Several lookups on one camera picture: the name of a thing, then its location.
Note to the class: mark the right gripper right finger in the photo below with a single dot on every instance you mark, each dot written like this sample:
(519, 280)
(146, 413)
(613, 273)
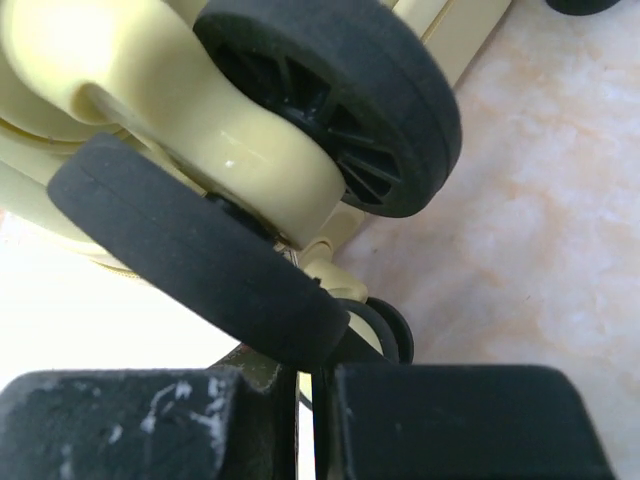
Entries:
(383, 421)

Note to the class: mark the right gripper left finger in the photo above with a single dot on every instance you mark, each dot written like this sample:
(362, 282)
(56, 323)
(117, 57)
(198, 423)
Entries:
(217, 423)

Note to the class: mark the pale yellow suitcase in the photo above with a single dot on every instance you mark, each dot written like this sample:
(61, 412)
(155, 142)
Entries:
(221, 149)

